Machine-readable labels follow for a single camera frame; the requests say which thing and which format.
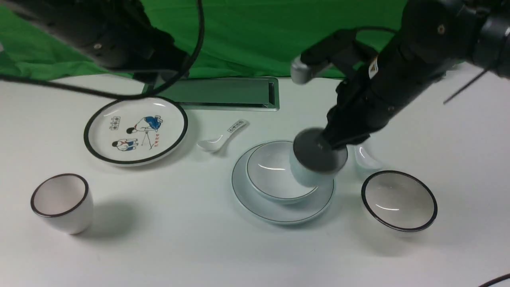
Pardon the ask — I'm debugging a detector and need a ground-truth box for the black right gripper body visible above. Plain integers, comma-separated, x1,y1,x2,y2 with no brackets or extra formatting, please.
293,66,403,174

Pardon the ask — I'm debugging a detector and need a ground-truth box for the plain white ceramic spoon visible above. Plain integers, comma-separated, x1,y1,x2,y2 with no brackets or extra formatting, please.
355,145,383,171

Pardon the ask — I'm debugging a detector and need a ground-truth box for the pale blue gold-rimmed cup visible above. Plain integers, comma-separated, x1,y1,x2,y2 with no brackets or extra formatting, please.
289,153,339,187

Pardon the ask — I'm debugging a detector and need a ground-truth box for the pale blue gold-rimmed bowl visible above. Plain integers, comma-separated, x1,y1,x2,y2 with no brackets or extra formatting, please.
246,141,318,204

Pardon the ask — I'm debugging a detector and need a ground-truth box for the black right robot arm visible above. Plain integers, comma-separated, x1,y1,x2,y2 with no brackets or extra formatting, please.
291,0,509,175

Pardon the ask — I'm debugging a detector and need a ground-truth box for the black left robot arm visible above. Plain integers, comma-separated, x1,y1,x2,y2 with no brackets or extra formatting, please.
1,0,190,83

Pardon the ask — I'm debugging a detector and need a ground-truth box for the black-rimmed white bowl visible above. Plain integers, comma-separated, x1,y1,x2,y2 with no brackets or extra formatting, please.
361,170,438,238

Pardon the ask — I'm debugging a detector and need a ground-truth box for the pale blue gold-rimmed plate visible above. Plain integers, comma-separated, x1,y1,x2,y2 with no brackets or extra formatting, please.
231,144,336,225

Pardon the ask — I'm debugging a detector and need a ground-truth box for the green backdrop cloth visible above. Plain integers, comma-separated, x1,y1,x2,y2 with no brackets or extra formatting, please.
0,0,406,81

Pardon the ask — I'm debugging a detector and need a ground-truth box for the black-rimmed illustrated plate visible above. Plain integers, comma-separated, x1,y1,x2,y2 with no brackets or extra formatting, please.
83,96,189,167

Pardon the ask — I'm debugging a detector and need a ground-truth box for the black-rimmed white cup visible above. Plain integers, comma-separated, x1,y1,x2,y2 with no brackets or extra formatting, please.
30,174,94,235

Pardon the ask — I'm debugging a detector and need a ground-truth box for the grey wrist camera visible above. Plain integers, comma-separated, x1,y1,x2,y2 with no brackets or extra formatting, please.
291,29,378,85

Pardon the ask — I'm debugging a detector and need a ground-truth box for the silver table cable hatch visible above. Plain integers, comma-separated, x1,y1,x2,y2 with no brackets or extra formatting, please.
158,77,279,112

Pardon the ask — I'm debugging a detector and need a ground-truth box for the white spoon with printed handle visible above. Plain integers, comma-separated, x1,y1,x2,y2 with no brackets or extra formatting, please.
196,119,249,153

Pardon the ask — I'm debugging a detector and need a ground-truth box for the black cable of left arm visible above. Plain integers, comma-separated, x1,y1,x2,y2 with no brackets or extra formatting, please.
0,0,205,100

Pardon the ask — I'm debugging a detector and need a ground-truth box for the black cable bottom right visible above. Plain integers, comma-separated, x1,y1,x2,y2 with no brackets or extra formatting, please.
478,273,510,287

